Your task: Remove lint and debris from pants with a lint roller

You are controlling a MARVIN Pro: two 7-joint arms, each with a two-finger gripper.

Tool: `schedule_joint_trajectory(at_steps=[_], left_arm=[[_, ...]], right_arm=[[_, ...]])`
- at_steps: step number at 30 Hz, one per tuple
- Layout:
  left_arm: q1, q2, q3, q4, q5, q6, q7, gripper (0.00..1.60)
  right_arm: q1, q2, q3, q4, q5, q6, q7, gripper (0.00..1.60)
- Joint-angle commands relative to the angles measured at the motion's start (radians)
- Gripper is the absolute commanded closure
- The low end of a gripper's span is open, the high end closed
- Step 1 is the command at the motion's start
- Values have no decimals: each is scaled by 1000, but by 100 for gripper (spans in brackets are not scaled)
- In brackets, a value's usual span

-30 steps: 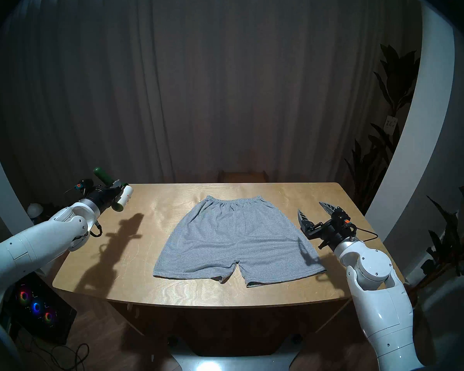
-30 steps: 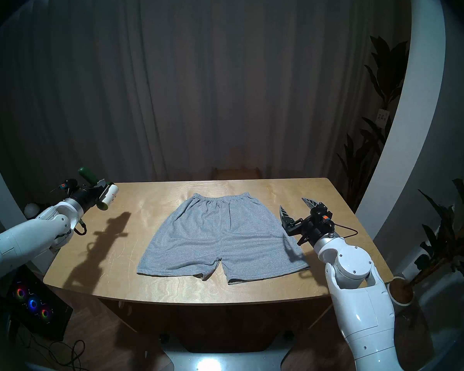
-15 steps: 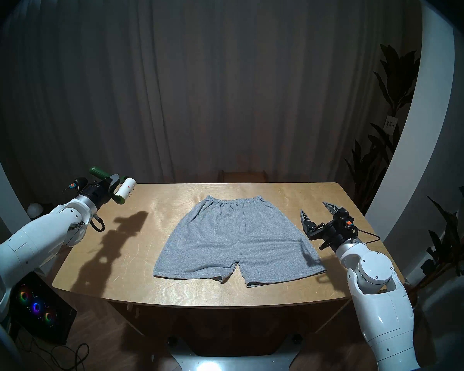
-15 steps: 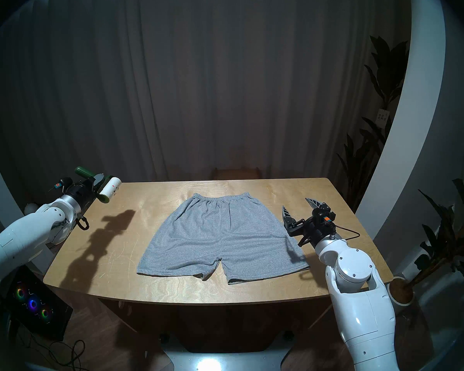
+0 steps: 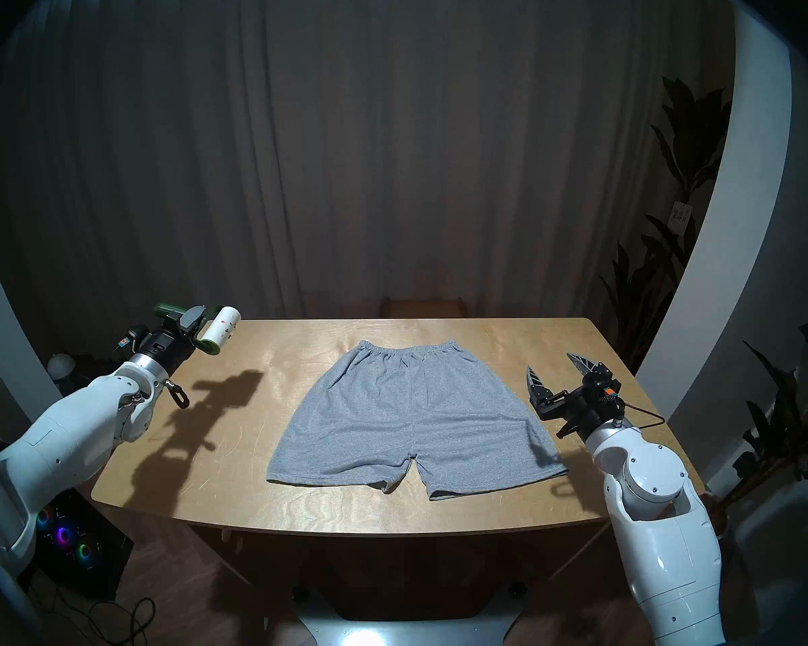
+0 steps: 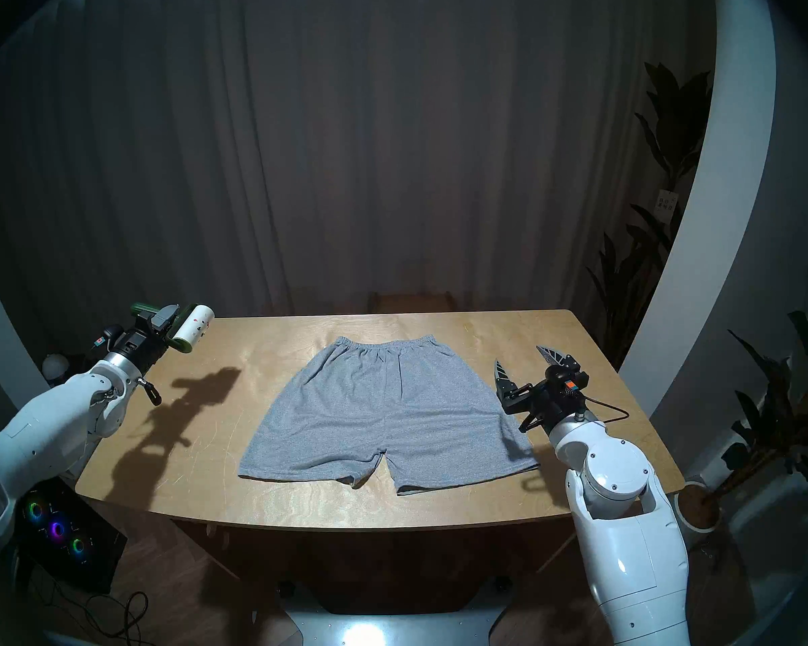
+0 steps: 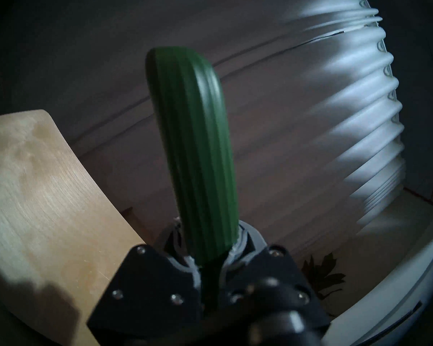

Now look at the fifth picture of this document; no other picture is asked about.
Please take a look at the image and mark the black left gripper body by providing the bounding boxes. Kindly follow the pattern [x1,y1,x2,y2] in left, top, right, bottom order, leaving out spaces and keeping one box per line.
[140,317,197,372]

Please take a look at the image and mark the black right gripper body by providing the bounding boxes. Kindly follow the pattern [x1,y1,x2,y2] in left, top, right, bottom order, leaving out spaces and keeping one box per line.
[534,386,625,440]

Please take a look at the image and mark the green handled lint roller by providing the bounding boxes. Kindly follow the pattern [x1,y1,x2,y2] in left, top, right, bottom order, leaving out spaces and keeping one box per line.
[154,303,242,354]

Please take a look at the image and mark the grey shorts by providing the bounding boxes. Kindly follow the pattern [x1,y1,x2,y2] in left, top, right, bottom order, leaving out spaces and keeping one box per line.
[266,340,570,501]

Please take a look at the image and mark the white curved arch column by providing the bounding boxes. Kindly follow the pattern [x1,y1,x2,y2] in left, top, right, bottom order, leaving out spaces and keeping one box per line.
[636,5,792,423]
[0,194,102,480]

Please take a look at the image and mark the leafy plant in white pot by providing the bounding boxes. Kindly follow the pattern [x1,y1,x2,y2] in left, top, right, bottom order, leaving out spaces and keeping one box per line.
[731,231,808,511]

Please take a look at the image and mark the grey curtain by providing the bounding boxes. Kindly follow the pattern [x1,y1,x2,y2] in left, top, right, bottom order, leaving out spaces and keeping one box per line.
[0,0,735,363]

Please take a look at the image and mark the computer case with rgb fans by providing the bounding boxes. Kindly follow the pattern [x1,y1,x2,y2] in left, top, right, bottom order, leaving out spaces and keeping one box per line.
[24,487,134,602]

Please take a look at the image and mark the tall dark leafy plant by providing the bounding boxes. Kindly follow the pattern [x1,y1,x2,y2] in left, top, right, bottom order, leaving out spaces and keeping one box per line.
[599,76,733,373]

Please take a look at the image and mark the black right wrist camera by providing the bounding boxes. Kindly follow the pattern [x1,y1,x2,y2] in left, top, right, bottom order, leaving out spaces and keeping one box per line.
[582,372,620,403]

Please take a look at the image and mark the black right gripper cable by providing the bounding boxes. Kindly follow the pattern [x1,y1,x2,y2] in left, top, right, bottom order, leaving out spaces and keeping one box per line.
[613,409,666,431]

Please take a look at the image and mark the black floor cable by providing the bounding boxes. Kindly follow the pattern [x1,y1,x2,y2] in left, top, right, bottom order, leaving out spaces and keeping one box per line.
[40,594,156,646]

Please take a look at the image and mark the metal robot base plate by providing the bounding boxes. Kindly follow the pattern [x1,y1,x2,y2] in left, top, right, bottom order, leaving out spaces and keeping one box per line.
[296,587,526,646]

